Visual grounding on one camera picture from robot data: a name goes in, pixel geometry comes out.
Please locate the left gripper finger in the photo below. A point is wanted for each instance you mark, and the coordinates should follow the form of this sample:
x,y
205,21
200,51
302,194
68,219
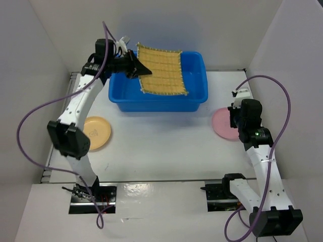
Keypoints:
x,y
136,65
132,75

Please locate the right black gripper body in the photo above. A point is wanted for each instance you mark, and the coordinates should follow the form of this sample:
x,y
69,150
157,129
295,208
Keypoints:
x,y
236,120

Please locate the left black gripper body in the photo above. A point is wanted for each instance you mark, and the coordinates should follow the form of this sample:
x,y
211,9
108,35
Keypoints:
x,y
124,64

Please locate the woven bamboo mat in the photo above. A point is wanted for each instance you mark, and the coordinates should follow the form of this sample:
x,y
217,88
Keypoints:
x,y
166,76

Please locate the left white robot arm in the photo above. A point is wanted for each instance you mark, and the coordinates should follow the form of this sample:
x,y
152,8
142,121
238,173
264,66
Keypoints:
x,y
66,133

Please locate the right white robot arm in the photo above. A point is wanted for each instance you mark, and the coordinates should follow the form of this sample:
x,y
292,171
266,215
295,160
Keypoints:
x,y
271,213

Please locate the blue plastic bin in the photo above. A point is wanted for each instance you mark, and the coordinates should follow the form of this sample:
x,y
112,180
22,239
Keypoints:
x,y
126,93

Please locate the pink plastic plate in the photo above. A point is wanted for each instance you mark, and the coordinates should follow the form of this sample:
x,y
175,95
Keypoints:
x,y
220,122

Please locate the orange plastic plate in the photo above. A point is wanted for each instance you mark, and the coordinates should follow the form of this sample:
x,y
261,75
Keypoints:
x,y
98,130

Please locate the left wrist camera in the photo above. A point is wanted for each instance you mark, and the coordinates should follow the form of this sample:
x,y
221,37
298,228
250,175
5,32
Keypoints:
x,y
122,44

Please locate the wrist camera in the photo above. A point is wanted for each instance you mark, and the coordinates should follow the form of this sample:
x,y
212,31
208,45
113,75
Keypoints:
x,y
122,44
239,95

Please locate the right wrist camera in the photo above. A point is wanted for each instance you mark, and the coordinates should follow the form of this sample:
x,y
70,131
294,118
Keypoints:
x,y
239,95

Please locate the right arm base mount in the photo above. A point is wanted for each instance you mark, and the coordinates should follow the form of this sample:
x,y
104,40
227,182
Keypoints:
x,y
216,198

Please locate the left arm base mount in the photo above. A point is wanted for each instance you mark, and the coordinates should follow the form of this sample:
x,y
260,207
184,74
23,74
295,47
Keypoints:
x,y
81,202

